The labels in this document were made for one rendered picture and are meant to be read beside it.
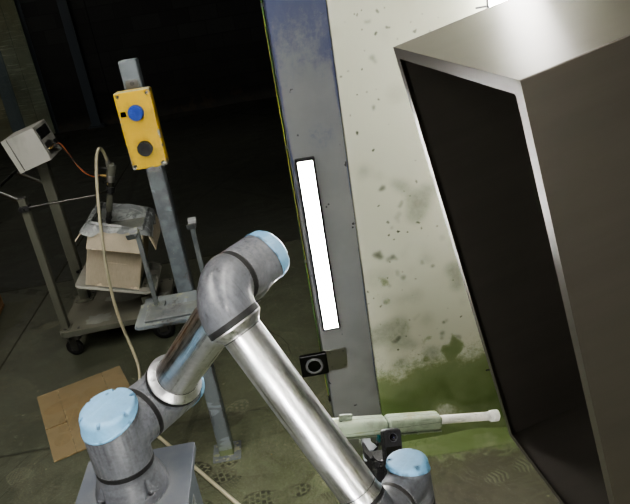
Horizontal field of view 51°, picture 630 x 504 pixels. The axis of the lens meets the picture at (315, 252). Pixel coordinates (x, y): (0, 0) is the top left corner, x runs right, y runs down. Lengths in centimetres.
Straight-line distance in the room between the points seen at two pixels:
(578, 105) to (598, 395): 53
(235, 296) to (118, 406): 58
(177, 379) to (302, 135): 87
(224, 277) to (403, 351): 130
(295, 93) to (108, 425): 110
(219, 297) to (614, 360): 72
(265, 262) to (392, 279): 104
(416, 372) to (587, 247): 148
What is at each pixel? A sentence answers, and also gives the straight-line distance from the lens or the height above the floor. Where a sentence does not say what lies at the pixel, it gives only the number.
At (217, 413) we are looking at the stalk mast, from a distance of 280.
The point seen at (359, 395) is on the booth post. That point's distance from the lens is 254.
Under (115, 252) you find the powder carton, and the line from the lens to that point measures 375.
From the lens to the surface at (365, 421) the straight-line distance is 176.
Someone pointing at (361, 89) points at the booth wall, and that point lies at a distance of 211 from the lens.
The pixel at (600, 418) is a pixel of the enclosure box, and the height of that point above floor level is 99.
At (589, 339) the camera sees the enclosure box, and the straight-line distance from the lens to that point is 123.
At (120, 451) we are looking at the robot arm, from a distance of 174.
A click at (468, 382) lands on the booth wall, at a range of 262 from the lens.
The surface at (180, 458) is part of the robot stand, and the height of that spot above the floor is 64.
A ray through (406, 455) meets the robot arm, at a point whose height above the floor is 85.
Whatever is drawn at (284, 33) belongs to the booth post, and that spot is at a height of 166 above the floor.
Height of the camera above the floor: 182
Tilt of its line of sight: 23 degrees down
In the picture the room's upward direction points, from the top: 9 degrees counter-clockwise
